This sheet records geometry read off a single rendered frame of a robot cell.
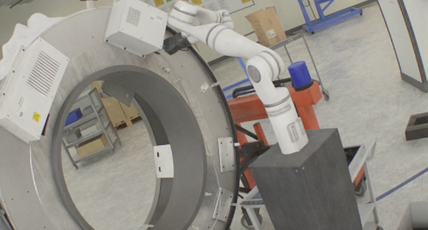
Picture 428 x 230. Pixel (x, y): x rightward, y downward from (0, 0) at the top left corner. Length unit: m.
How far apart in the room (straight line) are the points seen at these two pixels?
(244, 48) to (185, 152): 0.88
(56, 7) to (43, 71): 9.77
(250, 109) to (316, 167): 1.46
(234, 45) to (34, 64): 0.72
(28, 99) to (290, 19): 9.66
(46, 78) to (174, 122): 0.87
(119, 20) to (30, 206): 0.89
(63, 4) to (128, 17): 9.39
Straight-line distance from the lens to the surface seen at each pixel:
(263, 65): 1.43
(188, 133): 2.24
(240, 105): 2.91
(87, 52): 1.95
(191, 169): 2.27
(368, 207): 2.49
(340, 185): 1.60
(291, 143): 1.51
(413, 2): 4.37
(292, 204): 1.54
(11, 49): 1.91
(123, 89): 2.41
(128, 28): 1.95
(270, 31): 5.32
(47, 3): 11.49
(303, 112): 2.69
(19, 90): 1.58
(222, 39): 1.55
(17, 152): 1.73
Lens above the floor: 1.68
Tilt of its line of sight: 13 degrees down
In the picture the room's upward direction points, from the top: 24 degrees counter-clockwise
